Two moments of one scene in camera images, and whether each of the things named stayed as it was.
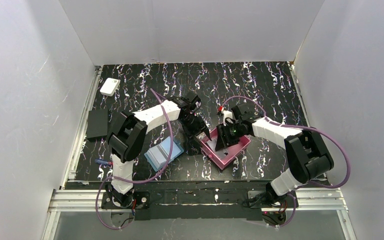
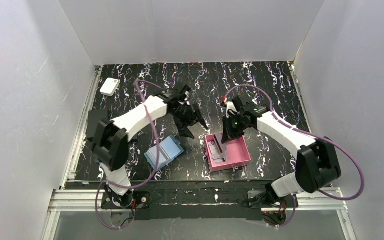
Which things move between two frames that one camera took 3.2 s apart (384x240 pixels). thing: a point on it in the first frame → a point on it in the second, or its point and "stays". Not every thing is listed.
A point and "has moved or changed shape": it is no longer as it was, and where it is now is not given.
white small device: (109, 86) stays
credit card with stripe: (157, 157) stays
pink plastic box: (223, 155) has moved or changed shape
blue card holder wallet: (158, 156) stays
